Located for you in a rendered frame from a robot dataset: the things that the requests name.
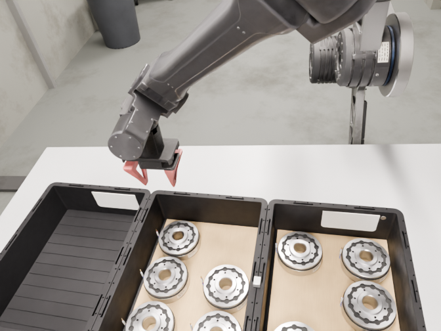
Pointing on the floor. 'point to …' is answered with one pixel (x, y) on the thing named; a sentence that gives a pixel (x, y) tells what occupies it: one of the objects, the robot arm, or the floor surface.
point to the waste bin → (116, 22)
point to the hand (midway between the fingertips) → (159, 181)
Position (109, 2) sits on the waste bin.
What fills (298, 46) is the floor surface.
